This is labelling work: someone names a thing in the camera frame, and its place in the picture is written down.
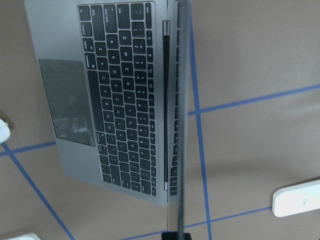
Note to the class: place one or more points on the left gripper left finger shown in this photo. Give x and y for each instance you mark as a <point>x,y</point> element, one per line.
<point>168,236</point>

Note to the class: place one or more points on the grey laptop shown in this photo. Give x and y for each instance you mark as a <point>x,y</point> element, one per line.
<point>115,78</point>

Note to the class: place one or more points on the white computer mouse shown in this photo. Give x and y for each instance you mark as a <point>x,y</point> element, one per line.
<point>5,131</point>

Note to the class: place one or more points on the white desk lamp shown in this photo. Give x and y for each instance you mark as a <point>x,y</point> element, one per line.
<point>296,199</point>

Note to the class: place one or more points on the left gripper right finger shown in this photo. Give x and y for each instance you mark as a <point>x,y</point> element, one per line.
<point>187,236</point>

